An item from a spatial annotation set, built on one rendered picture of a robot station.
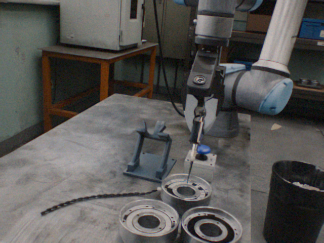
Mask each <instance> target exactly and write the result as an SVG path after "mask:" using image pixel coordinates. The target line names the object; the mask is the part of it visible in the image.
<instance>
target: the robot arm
mask: <svg viewBox="0 0 324 243"><path fill-rule="evenodd" d="M173 1H174V2H175V3H176V4H178V5H184V6H186V7H188V6H193V7H198V13H197V14H198V16H197V20H196V19H195V20H194V24H197V26H196V30H195V34H196V35H198V36H195V43H197V44H202V45H203V49H202V50H198V51H197V54H196V57H195V60H194V63H193V65H192V66H191V71H189V72H188V74H189V78H188V79H185V80H184V85H183V88H182V91H181V100H182V105H183V110H184V113H185V118H186V122H187V125H188V127H189V129H190V131H191V132H192V127H193V123H194V118H195V116H196V112H195V109H196V107H197V106H198V104H199V98H198V97H197V96H202V97H204V98H205V100H204V106H203V108H202V109H204V110H205V112H206V116H204V120H203V123H204V126H203V129H202V130H203V135H205V134H206V135H209V136H213V137H220V138H230V137H235V136H237V135H238V133H239V122H238V115H237V109H238V106H239V107H242V108H246V109H249V110H253V111H257V112H260V113H265V114H270V115H276V114H278V113H280V112H281V111H282V110H283V108H284V107H285V105H286V104H287V102H288V100H289V98H290V96H291V93H292V88H293V82H292V81H291V80H290V78H289V76H290V72H289V71H288V69H287V65H288V62H289V59H290V56H291V52H292V49H293V46H294V44H295V41H296V38H297V35H298V32H299V28H300V25H301V22H302V19H303V15H304V12H305V9H306V6H307V3H308V0H277V1H276V5H275V8H274V11H273V15H272V18H271V21H270V25H269V28H268V32H267V35H266V39H265V42H264V45H263V48H262V52H261V55H260V58H259V61H258V62H256V63H254V64H253V65H252V68H251V71H245V69H246V68H245V65H243V64H230V63H225V64H220V57H221V50H222V47H226V46H228V42H229V40H228V38H230V37H231V31H232V25H233V18H234V13H235V10H237V11H241V12H247V11H252V10H254V9H256V8H258V7H259V6H260V4H261V3H262V1H263V0H173ZM203 15H205V16H203ZM224 17H225V18H224Z"/></svg>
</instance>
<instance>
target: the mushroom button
mask: <svg viewBox="0 0 324 243"><path fill-rule="evenodd" d="M210 152H211V149H210V148H209V147H208V146H206V145H201V146H198V150H197V153H198V154H199V157H204V155H206V154H210Z"/></svg>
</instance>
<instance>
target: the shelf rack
mask: <svg viewBox="0 0 324 243"><path fill-rule="evenodd" d="M308 3H313V4H324V0H308ZM195 10H196V7H193V6H191V11H190V19H189V29H188V37H187V46H186V54H185V64H184V73H183V83H182V88H183V85H184V80H185V79H188V78H189V74H188V70H189V60H190V57H191V43H192V38H193V36H198V35H196V34H195V30H196V27H194V19H196V18H197V17H196V18H195ZM265 39H266V35H262V34H253V33H246V31H240V30H232V31H231V37H230V38H228V40H229V41H237V42H246V43H255V44H264V42H265ZM293 48H299V49H308V50H317V51H324V41H318V40H309V39H300V38H298V37H297V38H296V41H295V44H294V46H293ZM193 63H194V61H191V65H190V71H191V66H192V65H193ZM292 82H293V88H292V93H291V96H290V97H294V98H302V99H309V100H316V101H323V102H324V85H320V86H321V89H320V90H318V89H311V88H304V87H298V85H297V83H296V81H292Z"/></svg>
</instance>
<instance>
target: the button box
mask: <svg viewBox="0 0 324 243"><path fill-rule="evenodd" d="M191 152H192V150H189V153H188V155H187V158H186V160H185V163H184V171H183V173H184V174H189V168H190V162H191V161H190V159H191ZM215 163H216V155H213V154H206V155H204V157H199V154H198V153H197V154H196V158H195V160H194V162H193V165H192V169H191V172H190V175H194V176H198V177H200V178H202V179H204V180H206V181H207V182H208V183H211V182H212V178H213V173H214V169H215Z"/></svg>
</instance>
